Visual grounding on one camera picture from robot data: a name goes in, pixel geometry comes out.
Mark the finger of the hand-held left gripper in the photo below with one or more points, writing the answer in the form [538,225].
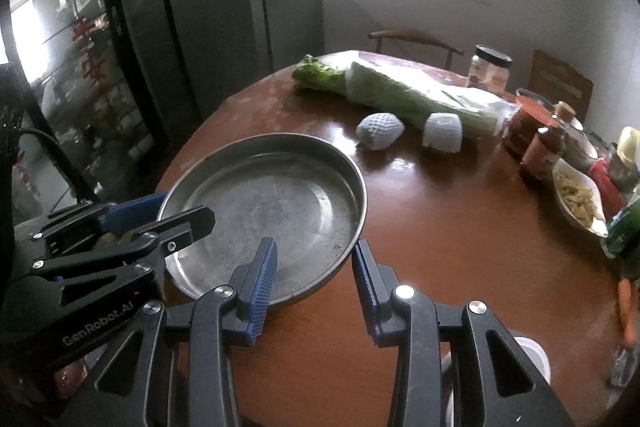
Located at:
[130,212]
[185,222]

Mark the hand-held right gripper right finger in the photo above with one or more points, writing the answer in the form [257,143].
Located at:
[366,294]

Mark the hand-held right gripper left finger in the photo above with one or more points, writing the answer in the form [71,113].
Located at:
[262,294]

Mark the round metal pan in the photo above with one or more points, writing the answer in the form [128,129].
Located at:
[270,197]

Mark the glass-door cabinet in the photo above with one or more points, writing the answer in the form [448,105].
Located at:
[75,82]

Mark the fruit in white foam net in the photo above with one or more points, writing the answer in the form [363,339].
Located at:
[380,132]
[442,132]

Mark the green leaf lettuce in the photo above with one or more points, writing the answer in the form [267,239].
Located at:
[320,74]

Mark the plastic-wrapped napa cabbage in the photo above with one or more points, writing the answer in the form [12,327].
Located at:
[400,92]

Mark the grey refrigerator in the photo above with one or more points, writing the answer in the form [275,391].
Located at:
[200,7]

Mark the orange-labelled sauce jar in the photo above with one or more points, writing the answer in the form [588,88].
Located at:
[542,154]

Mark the red chili sauce jar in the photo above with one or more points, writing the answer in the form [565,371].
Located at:
[522,129]

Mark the white dish of food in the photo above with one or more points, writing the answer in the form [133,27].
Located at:
[577,202]

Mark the clear jar with black lid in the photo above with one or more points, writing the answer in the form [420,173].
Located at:
[487,74]

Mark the small grey bowl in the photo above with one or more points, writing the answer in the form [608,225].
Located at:
[582,152]

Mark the carrot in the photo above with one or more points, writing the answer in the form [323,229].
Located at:
[625,312]

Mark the curved wooden chair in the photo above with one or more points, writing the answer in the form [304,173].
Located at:
[415,38]

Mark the red box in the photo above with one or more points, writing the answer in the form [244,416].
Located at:
[607,192]

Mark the metal peeler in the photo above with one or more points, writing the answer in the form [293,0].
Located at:
[621,367]

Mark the green plastic bottle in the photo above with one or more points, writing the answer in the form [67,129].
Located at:
[625,229]

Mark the cork-capped glass bottle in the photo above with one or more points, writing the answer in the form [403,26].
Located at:
[565,112]

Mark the flat-backed wooden chair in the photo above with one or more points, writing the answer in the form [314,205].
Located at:
[560,82]

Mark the pale yellow capped container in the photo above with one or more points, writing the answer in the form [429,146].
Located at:
[630,142]

